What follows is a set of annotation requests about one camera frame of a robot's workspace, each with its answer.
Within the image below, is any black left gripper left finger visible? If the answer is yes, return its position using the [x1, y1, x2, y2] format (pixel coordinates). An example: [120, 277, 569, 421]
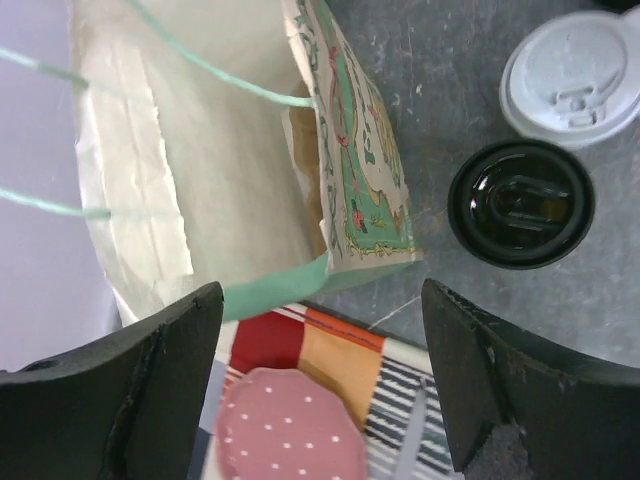
[1, 282, 224, 479]

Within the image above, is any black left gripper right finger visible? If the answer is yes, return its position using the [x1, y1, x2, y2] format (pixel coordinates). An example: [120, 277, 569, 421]
[421, 279, 639, 479]

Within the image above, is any black plastic cup lid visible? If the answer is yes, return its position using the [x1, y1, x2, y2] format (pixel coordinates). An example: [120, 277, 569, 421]
[447, 139, 596, 270]

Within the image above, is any green patterned paper bag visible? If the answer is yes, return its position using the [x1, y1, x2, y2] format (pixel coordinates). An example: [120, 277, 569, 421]
[0, 0, 425, 329]

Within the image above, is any white plastic cup lid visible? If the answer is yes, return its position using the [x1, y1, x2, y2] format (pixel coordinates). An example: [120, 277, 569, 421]
[499, 11, 639, 150]

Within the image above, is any brown pulp cup carrier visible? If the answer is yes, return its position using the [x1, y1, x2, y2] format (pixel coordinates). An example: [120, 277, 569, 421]
[287, 106, 327, 257]

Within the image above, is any pink dotted plate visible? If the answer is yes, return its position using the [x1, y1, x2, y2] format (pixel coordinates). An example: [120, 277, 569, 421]
[214, 368, 368, 479]

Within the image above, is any colourful patterned placemat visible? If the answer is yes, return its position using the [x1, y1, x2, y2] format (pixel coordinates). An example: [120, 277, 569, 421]
[190, 304, 455, 479]

